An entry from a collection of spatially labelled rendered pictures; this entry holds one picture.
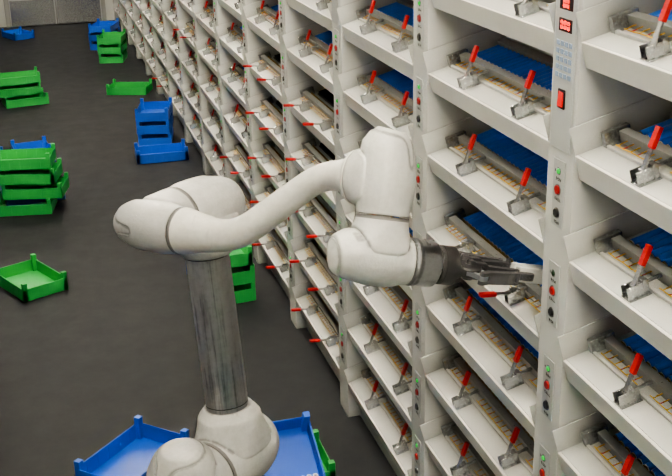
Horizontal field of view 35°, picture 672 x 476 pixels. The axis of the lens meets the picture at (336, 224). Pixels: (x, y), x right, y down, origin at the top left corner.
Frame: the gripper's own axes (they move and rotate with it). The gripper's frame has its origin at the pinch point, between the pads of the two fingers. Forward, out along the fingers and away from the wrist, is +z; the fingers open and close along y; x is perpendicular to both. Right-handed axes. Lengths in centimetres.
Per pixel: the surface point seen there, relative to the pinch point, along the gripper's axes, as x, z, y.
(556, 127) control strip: -31.5, -10.9, -13.9
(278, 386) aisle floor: 99, 8, 148
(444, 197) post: 0, 3, 50
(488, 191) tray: -10.7, -2.6, 18.8
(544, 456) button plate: 31.3, 4.4, -15.6
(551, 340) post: 7.4, -1.1, -15.4
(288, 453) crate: 92, -6, 90
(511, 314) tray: 9.7, 0.1, 2.2
